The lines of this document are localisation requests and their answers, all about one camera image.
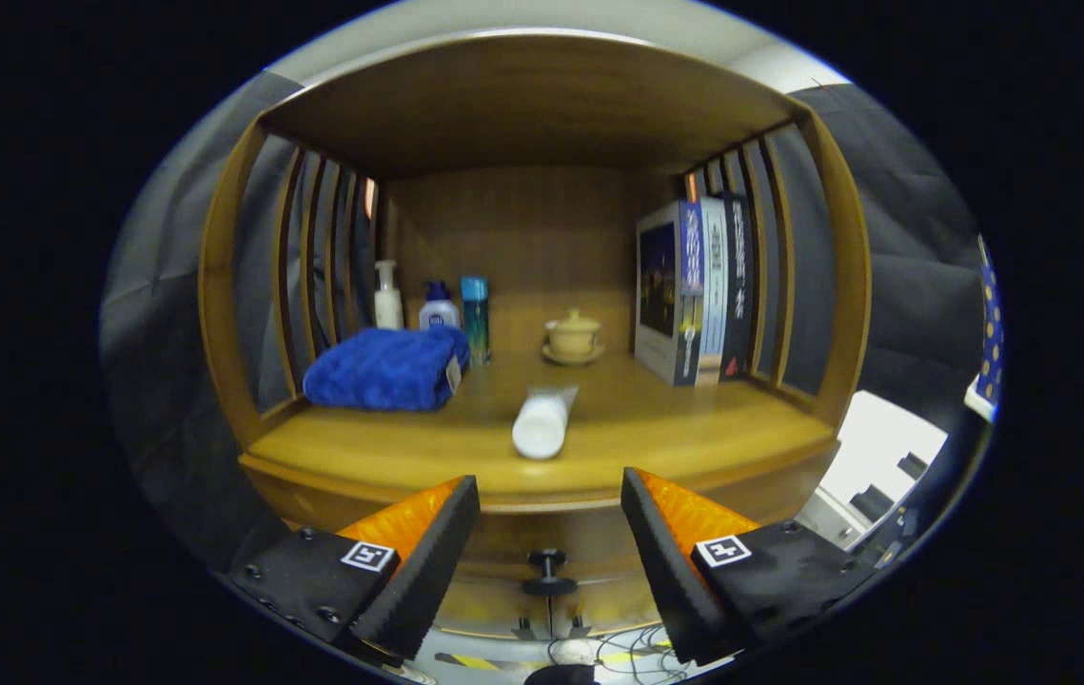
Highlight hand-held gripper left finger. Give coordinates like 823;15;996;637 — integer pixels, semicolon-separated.
227;475;483;665

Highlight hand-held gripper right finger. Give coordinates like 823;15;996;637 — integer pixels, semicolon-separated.
621;466;880;667

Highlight wooden drawer with black knob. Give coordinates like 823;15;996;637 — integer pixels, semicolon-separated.
245;447;839;636

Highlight white green tube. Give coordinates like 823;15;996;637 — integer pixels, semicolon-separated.
512;384;581;460

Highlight wooden countertop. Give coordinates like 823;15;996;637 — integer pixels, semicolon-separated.
242;350;838;515

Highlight wooden cabinet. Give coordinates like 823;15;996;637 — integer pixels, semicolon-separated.
199;30;873;640

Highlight blue folded towel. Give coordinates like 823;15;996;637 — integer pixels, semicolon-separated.
303;326;471;412

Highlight black computer tower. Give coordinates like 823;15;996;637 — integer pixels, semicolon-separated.
846;504;923;572

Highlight clear blue bottle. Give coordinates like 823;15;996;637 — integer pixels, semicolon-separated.
461;277;492;366

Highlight cream lidded teacup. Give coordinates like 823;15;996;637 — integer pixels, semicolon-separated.
546;308;602;356

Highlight white bottle with blue cap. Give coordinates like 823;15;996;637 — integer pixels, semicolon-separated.
419;282;461;331

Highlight white storage box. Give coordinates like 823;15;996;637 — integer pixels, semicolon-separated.
794;390;950;553

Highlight white pump bottle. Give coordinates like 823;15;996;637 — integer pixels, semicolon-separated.
373;261;404;331

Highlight white book with dark cover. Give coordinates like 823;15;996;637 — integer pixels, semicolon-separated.
635;201;704;387

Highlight light blue spine book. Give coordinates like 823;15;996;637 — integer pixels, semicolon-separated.
694;198;728;385

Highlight black spine book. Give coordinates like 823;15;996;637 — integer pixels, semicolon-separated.
720;193;754;380

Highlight blue gold-dotted gift bag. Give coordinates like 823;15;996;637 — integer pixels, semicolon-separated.
975;236;1006;405

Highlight floor cables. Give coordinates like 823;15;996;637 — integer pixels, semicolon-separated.
589;623;695;684

